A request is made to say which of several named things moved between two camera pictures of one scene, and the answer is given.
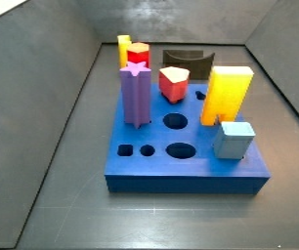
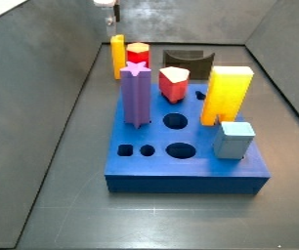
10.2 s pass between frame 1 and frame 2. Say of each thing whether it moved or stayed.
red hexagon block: stayed
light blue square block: stayed
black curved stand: stayed
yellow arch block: moved
